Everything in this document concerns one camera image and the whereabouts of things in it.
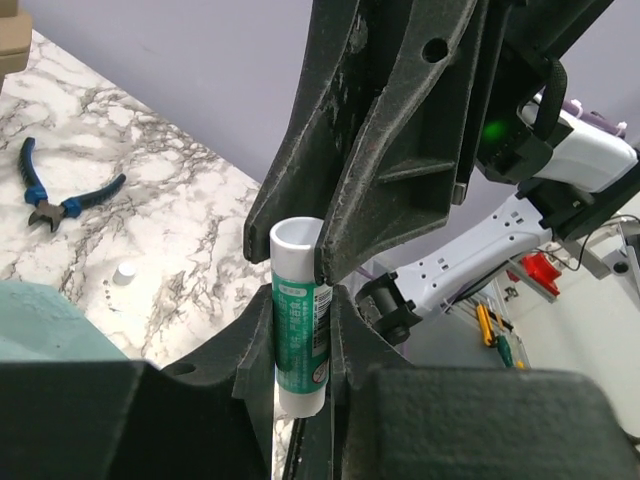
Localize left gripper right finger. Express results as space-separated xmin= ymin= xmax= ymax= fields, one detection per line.
xmin=330 ymin=286 xmax=639 ymax=479

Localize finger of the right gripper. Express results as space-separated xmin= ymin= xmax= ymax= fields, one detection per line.
xmin=243 ymin=1 xmax=411 ymax=263

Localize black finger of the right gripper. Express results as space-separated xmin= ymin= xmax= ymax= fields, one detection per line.
xmin=317 ymin=1 xmax=480 ymax=284

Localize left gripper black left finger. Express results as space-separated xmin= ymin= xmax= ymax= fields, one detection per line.
xmin=1 ymin=287 xmax=274 ymax=479

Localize green white glue stick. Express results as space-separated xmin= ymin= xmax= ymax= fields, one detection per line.
xmin=269 ymin=217 xmax=333 ymax=418

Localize white glue cap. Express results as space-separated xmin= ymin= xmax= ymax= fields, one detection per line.
xmin=112 ymin=262 xmax=137 ymax=286

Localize teal envelope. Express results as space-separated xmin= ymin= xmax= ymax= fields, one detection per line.
xmin=1 ymin=280 xmax=126 ymax=362

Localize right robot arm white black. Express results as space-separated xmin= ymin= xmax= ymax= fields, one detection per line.
xmin=244 ymin=1 xmax=639 ymax=345

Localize blue black pliers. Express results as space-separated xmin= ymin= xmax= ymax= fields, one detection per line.
xmin=17 ymin=137 xmax=127 ymax=235

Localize tan plastic toolbox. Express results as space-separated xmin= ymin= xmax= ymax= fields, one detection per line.
xmin=0 ymin=0 xmax=33 ymax=87

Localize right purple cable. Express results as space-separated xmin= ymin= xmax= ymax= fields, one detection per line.
xmin=562 ymin=98 xmax=629 ymax=139

